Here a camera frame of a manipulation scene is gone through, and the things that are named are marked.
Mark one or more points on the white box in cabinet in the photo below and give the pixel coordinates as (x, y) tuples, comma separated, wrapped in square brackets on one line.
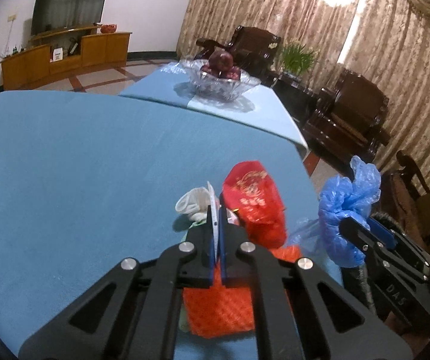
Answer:
[(58, 54)]

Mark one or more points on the wooden chair far right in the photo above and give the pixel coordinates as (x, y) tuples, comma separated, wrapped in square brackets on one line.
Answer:
[(405, 196)]

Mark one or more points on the glass fruit bowl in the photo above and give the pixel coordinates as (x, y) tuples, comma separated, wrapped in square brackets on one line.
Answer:
[(216, 87)]

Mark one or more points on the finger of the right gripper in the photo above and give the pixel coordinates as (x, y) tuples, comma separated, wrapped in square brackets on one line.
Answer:
[(383, 234), (363, 245)]

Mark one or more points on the white plastic bag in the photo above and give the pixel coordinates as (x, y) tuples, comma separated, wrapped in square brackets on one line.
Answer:
[(194, 204)]

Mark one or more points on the orange foam fruit net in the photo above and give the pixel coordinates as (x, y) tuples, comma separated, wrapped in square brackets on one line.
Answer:
[(219, 311)]

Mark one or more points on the blue tablecloth near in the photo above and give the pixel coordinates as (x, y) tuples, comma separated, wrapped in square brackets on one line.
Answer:
[(88, 179)]

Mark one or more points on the wooden tv cabinet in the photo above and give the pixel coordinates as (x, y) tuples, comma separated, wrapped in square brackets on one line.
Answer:
[(33, 67)]

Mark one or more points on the dark wooden armchair right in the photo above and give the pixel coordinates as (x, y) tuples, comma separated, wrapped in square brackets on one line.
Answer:
[(348, 119)]

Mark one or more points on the red apples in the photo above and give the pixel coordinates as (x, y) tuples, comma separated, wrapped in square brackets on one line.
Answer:
[(221, 65)]

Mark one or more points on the light green cloth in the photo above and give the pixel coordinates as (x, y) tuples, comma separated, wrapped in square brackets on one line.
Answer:
[(183, 322)]

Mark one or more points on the dark wooden side table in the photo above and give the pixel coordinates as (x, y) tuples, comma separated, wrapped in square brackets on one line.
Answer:
[(299, 100)]

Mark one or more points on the black flat television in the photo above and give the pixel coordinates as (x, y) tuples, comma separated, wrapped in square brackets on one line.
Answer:
[(51, 15)]

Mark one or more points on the red bowl on cabinet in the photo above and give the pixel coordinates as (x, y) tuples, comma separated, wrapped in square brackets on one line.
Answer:
[(108, 28)]

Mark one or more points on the blue plastic bag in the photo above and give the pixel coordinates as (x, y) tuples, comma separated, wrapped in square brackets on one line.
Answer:
[(341, 197)]

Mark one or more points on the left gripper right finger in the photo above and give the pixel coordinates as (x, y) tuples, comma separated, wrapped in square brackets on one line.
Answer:
[(300, 311)]

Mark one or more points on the red paper cup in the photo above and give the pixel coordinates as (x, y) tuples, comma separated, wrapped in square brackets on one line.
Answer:
[(249, 186)]

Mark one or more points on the floral beige curtain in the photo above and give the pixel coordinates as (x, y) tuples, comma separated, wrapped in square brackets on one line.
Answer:
[(386, 41)]

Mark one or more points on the dark wooden armchair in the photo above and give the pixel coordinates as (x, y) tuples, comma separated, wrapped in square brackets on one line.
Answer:
[(348, 119), (253, 50)]

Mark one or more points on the green potted plant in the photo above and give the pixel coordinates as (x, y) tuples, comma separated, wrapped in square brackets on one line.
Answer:
[(296, 58)]

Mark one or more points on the dark wooden armchair far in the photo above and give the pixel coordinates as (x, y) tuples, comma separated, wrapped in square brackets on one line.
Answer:
[(253, 50)]

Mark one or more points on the light blue tablecloth far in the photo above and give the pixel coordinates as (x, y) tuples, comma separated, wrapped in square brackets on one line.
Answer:
[(259, 107)]

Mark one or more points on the red plastic bag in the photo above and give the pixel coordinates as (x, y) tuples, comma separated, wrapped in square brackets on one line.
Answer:
[(266, 228)]

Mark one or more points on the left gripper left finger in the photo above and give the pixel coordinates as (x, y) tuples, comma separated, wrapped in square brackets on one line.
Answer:
[(132, 312)]

